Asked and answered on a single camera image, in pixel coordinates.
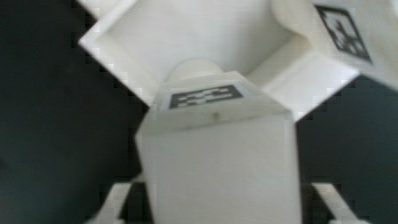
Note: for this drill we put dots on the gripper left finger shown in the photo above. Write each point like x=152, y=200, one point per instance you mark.
x=108, y=216

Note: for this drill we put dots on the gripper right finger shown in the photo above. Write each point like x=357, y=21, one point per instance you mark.
x=344, y=215

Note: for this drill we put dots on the white chair leg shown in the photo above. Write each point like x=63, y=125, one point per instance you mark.
x=351, y=29
x=218, y=148

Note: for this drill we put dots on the white chair seat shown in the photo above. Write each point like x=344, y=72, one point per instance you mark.
x=156, y=32

